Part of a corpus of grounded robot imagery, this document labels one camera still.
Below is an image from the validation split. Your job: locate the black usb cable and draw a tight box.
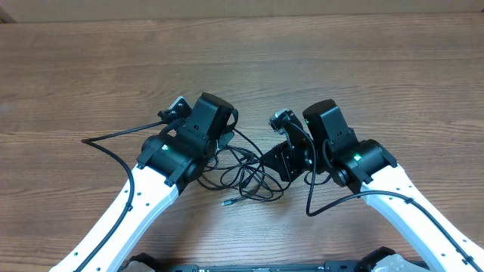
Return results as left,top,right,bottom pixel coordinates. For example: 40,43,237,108
196,127,294,207

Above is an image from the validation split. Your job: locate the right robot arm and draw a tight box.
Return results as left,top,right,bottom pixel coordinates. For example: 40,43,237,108
261,99,483,271

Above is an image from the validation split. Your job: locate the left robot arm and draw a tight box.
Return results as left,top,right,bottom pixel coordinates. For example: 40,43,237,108
52,92,238,271

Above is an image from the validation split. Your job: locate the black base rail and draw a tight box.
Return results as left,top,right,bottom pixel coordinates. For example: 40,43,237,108
164,260,358,272

